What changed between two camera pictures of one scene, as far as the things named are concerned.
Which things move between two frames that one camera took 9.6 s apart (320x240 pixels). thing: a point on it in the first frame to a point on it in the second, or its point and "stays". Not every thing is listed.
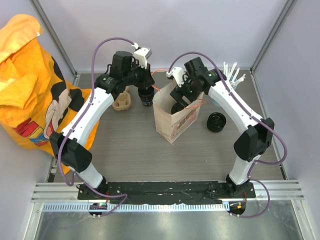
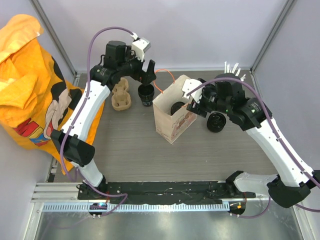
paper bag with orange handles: [171, 126] stays
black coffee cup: [146, 95] stays
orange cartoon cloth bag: [37, 99] stays
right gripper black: [178, 96] to [199, 108]
